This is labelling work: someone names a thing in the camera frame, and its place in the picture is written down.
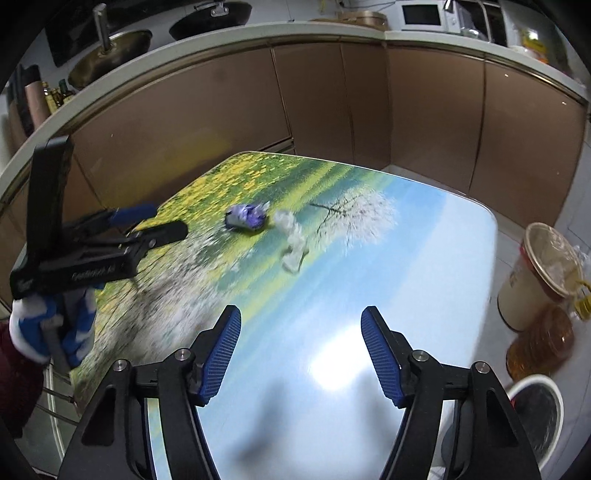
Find brown kitchen cabinets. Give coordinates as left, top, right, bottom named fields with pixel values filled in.
left=0, top=41, right=591, bottom=287

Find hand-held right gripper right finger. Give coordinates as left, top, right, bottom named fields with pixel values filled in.
left=360, top=305, right=543, bottom=480

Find olive oil bottles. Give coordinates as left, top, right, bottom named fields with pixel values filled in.
left=41, top=80, right=77, bottom=114

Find metal chair frame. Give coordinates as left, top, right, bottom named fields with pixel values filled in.
left=41, top=364, right=86, bottom=425

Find yellow packet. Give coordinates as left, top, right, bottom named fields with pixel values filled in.
left=517, top=25, right=550, bottom=63

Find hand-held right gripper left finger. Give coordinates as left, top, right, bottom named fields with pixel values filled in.
left=58, top=305, right=243, bottom=480

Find black frying pan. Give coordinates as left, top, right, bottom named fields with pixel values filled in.
left=168, top=0, right=254, bottom=41

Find brown cylinder container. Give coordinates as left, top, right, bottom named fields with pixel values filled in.
left=23, top=76, right=49, bottom=127

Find white trash bin black liner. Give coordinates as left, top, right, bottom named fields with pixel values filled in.
left=507, top=374, right=565, bottom=472

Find amber oil bottle yellow handle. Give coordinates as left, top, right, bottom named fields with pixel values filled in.
left=505, top=277, right=591, bottom=381

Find white tissue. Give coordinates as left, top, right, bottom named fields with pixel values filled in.
left=273, top=209, right=310, bottom=273

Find white kitchen countertop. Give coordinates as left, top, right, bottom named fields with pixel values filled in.
left=0, top=23, right=591, bottom=204

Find person's left forearm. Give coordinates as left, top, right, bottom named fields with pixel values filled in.
left=0, top=323, right=44, bottom=439

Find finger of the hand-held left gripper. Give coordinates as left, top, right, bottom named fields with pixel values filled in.
left=62, top=203, right=158, bottom=241
left=120, top=220, right=189, bottom=259

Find brass wok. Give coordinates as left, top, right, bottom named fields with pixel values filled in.
left=68, top=4, right=153, bottom=90

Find purple wrapper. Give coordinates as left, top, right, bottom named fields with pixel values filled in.
left=225, top=202, right=271, bottom=232

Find person's left hand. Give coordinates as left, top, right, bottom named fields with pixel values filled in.
left=9, top=288, right=98, bottom=367

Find landscape printed table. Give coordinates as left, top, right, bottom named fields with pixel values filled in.
left=69, top=150, right=499, bottom=480

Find white microwave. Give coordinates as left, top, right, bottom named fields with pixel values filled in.
left=399, top=1, right=455, bottom=33

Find beige bucket with plastic liner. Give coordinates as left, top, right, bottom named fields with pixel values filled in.
left=498, top=222, right=585, bottom=333

